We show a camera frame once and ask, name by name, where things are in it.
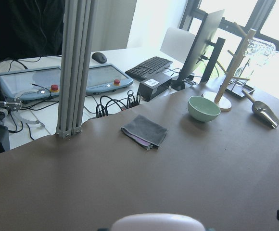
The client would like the pink plastic cup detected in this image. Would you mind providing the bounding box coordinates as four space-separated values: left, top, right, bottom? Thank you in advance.
110 213 205 231

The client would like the black glass holder tray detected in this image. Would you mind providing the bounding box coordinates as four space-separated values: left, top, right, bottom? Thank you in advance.
226 83 255 100

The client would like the metal scoop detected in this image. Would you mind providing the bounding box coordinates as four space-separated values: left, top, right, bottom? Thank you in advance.
242 90 279 128

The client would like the green bowl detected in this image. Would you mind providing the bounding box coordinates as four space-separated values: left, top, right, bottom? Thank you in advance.
188 96 221 122

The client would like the wooden mug tree stand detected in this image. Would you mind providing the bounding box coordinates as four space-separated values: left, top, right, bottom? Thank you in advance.
202 22 256 112

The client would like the grey folded cloth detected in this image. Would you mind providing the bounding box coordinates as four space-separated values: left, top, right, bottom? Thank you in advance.
121 115 167 149

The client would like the wine glass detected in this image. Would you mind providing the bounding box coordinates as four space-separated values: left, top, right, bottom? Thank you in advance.
244 38 278 66

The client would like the pink folded cloth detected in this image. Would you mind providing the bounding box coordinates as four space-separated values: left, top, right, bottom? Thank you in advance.
122 130 153 150

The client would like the black box device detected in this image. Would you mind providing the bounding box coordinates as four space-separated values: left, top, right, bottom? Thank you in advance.
138 73 172 102

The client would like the black computer monitor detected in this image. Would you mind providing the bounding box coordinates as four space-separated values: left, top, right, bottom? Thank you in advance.
171 9 225 91

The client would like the black keyboard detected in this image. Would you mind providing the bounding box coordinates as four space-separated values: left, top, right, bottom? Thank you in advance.
125 56 172 81

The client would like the blue teach pendant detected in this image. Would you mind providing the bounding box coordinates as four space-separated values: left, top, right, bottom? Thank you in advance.
0 66 61 101
86 64 133 95

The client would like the black computer mouse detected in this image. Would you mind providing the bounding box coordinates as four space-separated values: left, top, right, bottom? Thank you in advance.
91 52 107 64

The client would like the person in black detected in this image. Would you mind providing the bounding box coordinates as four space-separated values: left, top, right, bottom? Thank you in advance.
0 0 65 61

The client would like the aluminium frame post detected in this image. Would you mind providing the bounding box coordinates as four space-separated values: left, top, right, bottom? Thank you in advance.
56 0 97 138

